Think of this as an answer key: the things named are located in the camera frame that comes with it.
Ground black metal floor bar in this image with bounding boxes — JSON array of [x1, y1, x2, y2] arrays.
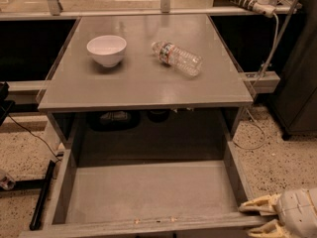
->
[[29, 161, 55, 231]]

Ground white power strip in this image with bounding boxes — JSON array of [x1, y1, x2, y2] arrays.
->
[[228, 0, 275, 18]]

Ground clear plastic water bottle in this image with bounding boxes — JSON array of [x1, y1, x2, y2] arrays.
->
[[152, 41, 202, 77]]

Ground dark cabinet at right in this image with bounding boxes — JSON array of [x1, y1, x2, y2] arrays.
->
[[268, 0, 317, 140]]

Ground white power cable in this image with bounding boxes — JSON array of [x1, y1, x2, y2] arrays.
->
[[232, 12, 280, 151]]

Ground white ceramic bowl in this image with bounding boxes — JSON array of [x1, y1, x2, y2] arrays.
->
[[86, 35, 127, 67]]

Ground grey top drawer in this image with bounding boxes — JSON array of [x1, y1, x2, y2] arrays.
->
[[18, 112, 275, 238]]

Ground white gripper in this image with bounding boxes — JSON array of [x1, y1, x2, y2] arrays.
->
[[239, 187, 317, 238]]

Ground grey drawer cabinet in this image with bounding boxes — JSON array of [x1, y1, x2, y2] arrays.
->
[[37, 13, 255, 151]]

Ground black device at left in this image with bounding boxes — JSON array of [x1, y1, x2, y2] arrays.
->
[[0, 82, 15, 126]]

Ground metal frame rail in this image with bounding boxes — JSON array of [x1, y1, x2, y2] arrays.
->
[[7, 71, 280, 105]]

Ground black floor cable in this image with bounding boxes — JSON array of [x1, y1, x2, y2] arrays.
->
[[6, 114, 63, 161]]

